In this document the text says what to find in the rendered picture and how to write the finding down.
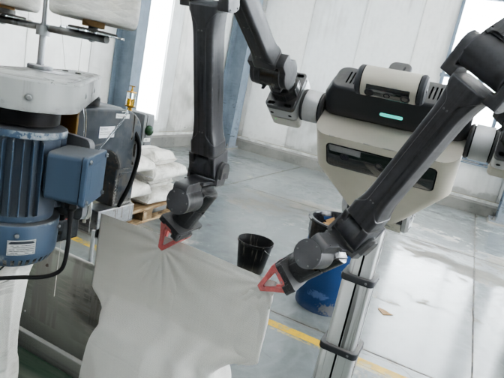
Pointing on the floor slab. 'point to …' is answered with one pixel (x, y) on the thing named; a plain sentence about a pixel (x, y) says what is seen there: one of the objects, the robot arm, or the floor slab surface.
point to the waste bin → (312, 286)
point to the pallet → (142, 213)
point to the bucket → (253, 252)
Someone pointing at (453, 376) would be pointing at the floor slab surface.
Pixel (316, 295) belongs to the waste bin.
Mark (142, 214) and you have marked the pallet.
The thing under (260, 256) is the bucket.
